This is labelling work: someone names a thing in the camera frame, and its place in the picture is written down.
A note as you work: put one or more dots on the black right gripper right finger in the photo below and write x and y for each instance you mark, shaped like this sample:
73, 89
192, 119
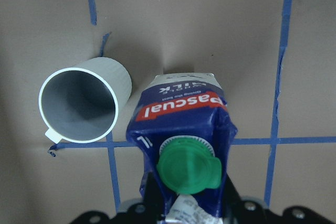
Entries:
232, 202

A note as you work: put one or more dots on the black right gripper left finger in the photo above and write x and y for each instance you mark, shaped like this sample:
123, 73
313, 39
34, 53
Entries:
153, 199

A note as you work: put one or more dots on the blue Pascal milk carton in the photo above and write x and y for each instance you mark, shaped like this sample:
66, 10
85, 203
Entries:
182, 126

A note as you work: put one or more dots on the white ribbed HOME mug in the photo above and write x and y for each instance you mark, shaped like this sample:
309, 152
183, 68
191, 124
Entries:
81, 104

